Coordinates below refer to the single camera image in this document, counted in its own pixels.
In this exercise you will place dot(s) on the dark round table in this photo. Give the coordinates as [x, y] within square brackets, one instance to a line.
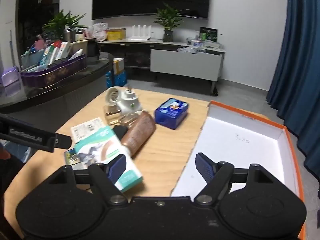
[62, 90]

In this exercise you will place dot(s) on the black green display box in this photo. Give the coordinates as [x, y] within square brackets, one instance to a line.
[208, 33]

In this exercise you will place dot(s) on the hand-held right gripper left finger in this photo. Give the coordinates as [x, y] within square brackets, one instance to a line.
[117, 168]

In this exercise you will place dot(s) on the teal bandage box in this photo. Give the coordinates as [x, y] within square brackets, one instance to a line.
[100, 147]

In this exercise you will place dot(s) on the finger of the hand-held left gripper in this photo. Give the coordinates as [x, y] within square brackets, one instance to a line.
[64, 141]

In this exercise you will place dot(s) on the white television cabinet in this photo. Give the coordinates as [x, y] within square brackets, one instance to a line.
[185, 62]

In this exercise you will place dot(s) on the clear liquid bottle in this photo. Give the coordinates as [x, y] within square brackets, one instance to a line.
[127, 120]

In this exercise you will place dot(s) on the white plug-in heater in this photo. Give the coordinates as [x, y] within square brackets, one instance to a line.
[128, 102]

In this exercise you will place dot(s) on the purple decorated tin box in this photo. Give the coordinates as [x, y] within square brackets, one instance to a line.
[55, 73]

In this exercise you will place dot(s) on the steel tumbler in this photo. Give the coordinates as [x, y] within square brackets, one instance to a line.
[70, 35]

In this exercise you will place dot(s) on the stack of medicine boxes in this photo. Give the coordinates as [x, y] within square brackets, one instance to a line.
[50, 53]

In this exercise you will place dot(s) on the white router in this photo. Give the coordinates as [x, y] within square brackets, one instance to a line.
[140, 36]

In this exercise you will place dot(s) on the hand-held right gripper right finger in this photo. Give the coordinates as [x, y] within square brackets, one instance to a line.
[205, 165]

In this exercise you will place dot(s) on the blue tin box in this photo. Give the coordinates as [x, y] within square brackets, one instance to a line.
[170, 115]

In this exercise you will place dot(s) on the white round plug adapter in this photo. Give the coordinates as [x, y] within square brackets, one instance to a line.
[112, 95]

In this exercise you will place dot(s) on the green leafy plant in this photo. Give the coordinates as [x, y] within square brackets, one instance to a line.
[58, 22]

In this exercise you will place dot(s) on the potted plant in glass vase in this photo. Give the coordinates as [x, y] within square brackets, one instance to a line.
[168, 20]

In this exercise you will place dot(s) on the blue plastic bag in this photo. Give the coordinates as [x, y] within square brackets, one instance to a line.
[117, 80]

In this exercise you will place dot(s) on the blue curtain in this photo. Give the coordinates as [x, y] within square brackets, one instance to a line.
[297, 67]

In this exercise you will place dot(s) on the white labelled box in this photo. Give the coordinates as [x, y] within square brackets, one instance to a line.
[87, 128]

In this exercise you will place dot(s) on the clear plastic bag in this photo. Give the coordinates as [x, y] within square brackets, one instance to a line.
[187, 50]

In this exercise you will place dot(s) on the beige box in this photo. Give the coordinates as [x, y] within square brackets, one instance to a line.
[78, 47]

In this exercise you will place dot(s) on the small blue white box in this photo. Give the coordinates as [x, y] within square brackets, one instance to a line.
[196, 42]

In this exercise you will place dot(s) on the white plastic bag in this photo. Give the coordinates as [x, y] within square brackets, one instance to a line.
[98, 31]

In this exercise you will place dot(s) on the orange cardboard box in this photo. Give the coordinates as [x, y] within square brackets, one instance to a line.
[237, 142]

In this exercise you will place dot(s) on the yellow cardboard box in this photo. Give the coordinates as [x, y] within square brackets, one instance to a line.
[116, 34]

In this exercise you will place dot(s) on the brown tube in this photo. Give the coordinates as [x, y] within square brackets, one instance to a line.
[140, 132]

